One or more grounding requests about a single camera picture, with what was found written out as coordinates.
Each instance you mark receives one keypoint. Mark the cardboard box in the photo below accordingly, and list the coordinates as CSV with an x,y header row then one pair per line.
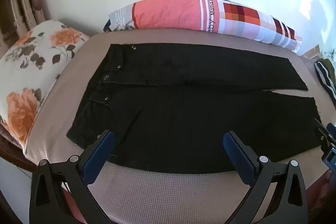
x,y
312,53

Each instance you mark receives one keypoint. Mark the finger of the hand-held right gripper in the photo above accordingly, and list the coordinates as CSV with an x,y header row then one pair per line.
x,y
323,133

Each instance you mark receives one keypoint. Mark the brown wooden bed frame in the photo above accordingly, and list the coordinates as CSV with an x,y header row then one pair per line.
x,y
15,153

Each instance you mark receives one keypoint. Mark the floral print pillow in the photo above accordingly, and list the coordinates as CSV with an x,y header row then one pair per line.
x,y
31,69

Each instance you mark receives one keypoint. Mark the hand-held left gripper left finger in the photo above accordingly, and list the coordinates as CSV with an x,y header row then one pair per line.
x,y
99,158

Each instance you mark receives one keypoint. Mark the pink plaid striped pillow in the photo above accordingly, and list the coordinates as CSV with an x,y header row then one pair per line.
x,y
170,12

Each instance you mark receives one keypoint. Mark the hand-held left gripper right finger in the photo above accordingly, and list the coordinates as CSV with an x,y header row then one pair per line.
x,y
237,158

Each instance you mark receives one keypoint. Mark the black pants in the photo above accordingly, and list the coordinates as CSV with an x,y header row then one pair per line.
x,y
183,108

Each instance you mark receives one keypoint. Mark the dark striped garment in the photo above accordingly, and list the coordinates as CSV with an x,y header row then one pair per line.
x,y
325,77

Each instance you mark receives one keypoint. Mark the bed with beige sheet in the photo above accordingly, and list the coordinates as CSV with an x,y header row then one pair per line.
x,y
157,195

